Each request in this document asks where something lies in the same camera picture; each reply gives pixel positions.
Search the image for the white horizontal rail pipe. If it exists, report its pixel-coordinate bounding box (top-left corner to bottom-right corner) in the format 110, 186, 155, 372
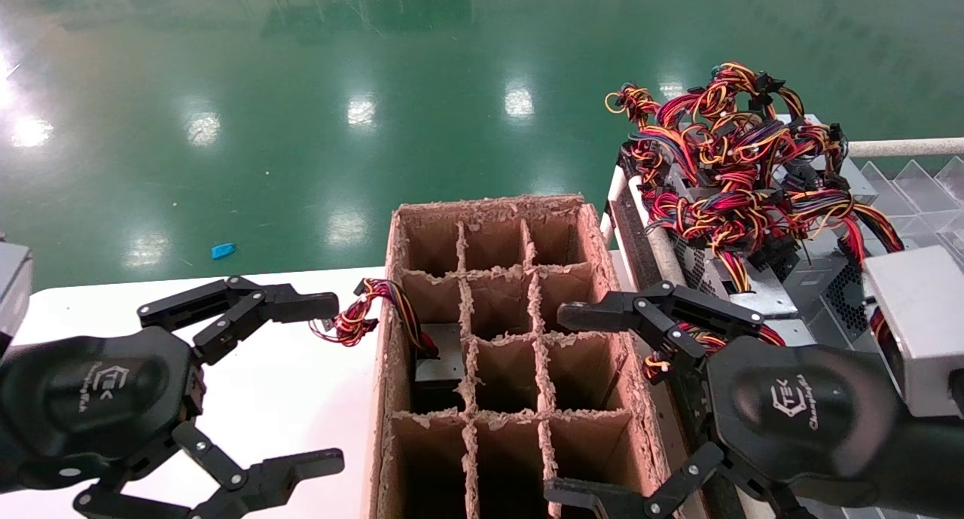
847, 137, 964, 159

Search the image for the clear plastic divider tray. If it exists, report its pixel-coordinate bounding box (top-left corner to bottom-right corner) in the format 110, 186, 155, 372
859, 156, 964, 260

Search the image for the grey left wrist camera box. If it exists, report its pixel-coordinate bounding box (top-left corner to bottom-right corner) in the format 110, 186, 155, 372
0, 242, 34, 347

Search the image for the brown cardboard divider box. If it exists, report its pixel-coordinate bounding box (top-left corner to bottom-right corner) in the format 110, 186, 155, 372
364, 195, 688, 519

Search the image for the white rack pipe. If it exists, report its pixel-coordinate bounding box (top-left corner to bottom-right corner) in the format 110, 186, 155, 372
600, 163, 627, 250

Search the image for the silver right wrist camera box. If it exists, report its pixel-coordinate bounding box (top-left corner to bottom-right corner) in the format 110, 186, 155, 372
861, 246, 964, 418

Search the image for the black power supply with wires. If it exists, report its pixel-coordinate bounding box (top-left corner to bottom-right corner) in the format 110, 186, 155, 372
307, 278, 469, 414

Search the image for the tangled coloured wire bundle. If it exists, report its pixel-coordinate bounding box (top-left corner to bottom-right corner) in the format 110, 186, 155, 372
605, 61, 905, 294

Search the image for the silver power supply with wires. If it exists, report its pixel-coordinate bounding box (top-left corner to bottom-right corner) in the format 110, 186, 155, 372
642, 308, 898, 386

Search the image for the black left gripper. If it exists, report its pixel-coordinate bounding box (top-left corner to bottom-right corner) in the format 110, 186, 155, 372
0, 276, 347, 519

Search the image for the silver power supply mesh side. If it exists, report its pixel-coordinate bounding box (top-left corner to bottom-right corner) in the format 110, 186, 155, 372
667, 225, 801, 322

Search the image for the grey rack tube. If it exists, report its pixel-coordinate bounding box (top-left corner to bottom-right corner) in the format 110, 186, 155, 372
644, 224, 701, 290

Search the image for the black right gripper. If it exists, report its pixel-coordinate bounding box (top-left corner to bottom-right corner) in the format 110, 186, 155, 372
544, 280, 901, 519

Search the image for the grey power supply round vent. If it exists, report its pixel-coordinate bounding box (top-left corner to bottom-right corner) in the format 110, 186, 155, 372
783, 229, 874, 331

